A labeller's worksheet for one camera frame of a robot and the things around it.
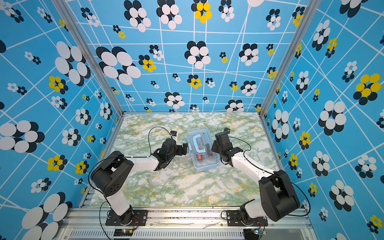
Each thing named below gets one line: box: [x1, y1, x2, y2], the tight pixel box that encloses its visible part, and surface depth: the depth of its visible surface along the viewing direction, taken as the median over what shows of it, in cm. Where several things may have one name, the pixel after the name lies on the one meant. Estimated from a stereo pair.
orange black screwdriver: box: [205, 143, 213, 159], surface depth 88 cm
